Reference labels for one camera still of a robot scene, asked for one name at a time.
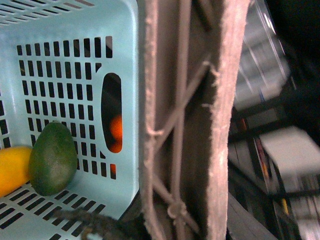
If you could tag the brown basket handle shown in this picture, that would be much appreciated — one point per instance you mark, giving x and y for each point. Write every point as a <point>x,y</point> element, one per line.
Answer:
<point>190,56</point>

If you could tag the light blue plastic basket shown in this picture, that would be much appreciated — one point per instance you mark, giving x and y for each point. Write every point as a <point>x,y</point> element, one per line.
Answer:
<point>76,62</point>

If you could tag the green avocado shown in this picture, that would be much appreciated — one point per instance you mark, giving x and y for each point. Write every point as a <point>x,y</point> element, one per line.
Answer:
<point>53,160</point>

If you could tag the yellow mango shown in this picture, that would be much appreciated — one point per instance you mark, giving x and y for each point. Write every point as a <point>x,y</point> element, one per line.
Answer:
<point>14,168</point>

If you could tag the orange tangerine top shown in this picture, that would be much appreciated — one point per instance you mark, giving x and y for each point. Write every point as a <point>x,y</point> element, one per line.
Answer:
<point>116,130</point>

